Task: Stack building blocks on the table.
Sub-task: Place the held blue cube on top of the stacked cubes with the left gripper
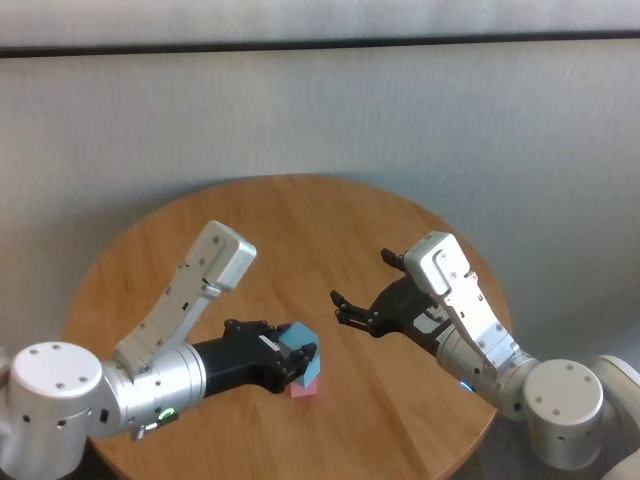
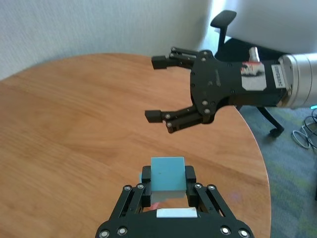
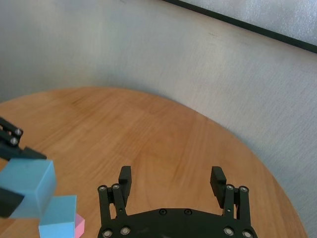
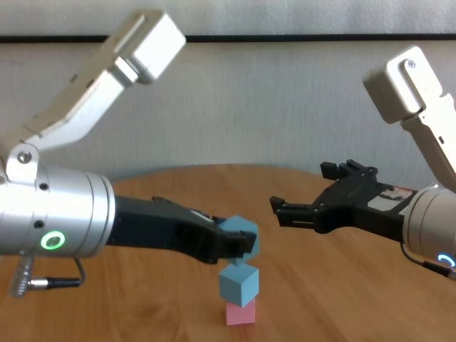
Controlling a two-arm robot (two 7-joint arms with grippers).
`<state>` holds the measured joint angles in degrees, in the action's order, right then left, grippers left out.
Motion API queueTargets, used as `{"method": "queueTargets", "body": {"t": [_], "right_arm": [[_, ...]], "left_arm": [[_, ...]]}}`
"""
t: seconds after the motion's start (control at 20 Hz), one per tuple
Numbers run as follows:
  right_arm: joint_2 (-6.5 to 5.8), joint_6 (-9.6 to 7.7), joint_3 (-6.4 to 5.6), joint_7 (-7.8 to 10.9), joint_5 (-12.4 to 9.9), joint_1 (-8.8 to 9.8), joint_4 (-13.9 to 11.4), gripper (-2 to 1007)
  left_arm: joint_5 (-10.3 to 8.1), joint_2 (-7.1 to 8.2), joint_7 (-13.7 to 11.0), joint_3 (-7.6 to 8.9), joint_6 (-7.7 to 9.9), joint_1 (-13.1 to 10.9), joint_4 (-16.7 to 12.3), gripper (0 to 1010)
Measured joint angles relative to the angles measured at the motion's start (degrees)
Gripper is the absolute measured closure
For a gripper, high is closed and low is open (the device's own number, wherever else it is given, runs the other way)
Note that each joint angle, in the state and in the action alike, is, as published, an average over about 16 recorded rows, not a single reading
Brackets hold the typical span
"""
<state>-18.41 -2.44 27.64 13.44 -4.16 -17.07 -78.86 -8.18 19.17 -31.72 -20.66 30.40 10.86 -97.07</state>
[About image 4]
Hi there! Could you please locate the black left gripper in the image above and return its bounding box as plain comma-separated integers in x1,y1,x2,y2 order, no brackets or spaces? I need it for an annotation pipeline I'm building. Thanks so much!
105,194,258,267

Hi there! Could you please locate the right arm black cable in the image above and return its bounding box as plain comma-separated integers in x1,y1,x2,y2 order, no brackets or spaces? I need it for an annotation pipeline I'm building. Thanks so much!
400,243,456,281

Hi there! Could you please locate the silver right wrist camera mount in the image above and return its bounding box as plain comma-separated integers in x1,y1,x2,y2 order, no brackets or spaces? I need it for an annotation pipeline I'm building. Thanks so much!
362,45,456,196

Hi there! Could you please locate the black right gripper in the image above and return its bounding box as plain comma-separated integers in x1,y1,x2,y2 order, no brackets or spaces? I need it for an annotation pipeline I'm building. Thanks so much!
269,159,418,244

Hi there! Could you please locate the pink foam cube block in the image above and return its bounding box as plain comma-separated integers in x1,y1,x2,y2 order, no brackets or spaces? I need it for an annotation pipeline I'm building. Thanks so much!
225,300,257,326

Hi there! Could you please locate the blue foam cube block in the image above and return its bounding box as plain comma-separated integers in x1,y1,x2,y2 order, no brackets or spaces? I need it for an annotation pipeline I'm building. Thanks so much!
218,264,260,309
217,214,260,266

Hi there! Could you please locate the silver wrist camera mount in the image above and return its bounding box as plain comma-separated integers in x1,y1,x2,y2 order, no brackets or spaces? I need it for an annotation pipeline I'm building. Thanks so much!
362,45,456,196
0,10,188,187

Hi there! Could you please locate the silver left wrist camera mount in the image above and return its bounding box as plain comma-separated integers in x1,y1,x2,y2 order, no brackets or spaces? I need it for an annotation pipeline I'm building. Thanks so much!
0,10,188,187

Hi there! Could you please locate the left arm cable with plug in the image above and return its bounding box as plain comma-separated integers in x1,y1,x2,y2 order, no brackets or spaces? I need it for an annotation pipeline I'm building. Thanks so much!
9,254,88,299

